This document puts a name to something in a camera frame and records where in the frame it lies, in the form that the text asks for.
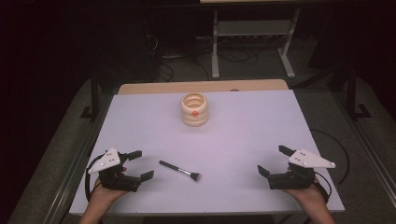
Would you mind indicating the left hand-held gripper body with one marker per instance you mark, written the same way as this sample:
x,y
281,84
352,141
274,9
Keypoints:
x,y
109,161

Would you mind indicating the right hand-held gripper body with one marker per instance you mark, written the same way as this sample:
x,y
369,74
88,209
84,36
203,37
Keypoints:
x,y
308,160

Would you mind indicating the black makeup brush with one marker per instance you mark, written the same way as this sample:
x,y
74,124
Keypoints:
x,y
179,170

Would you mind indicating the cream ribbed brush holder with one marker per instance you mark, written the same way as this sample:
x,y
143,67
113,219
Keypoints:
x,y
194,116

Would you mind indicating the person's left hand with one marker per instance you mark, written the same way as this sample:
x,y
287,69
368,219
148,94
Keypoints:
x,y
104,194

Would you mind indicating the person's right hand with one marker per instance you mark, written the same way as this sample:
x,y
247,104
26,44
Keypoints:
x,y
309,194

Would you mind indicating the black metal stand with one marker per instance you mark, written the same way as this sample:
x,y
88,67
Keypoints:
x,y
94,99
352,93

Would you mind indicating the wooden table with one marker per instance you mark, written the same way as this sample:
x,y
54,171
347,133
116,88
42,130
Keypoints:
x,y
174,87

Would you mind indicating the white metal desk frame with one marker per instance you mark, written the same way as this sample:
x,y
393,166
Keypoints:
x,y
214,59

